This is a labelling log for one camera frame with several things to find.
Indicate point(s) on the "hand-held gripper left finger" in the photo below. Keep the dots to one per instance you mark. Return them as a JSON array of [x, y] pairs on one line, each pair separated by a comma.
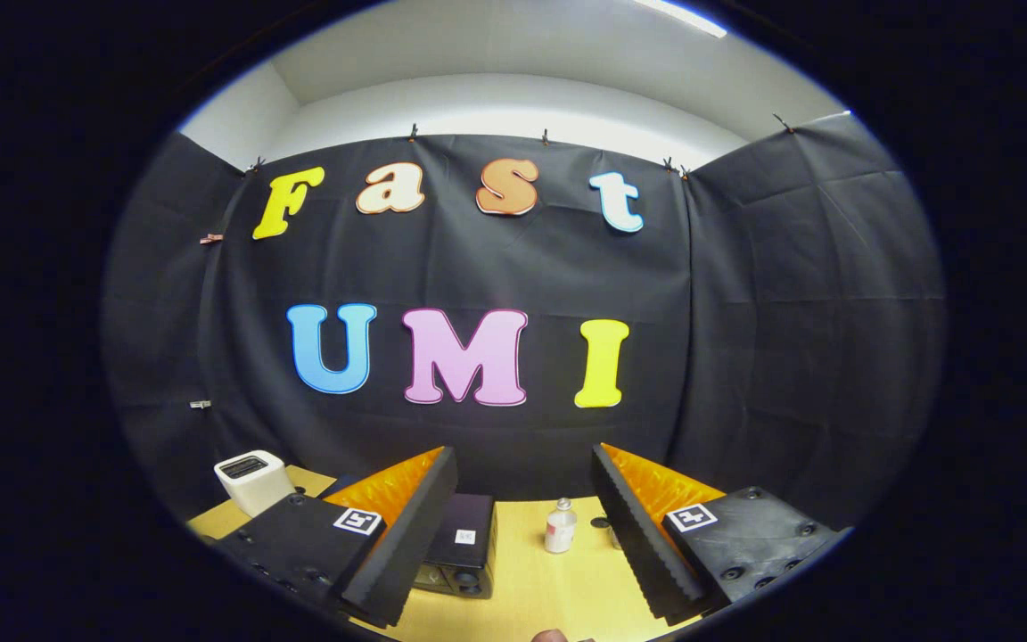
[[406, 544]]

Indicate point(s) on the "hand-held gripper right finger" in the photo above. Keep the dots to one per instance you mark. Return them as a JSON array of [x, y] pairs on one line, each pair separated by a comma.
[[638, 535]]

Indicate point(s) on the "black toaster oven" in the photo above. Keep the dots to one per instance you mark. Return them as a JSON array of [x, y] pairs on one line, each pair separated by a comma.
[[469, 522]]

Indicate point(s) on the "white toaster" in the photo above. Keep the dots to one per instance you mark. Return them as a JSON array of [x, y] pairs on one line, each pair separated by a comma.
[[255, 486]]

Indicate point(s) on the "clear bottle with red label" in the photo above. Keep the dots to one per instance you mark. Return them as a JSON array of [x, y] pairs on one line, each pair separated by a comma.
[[560, 533]]

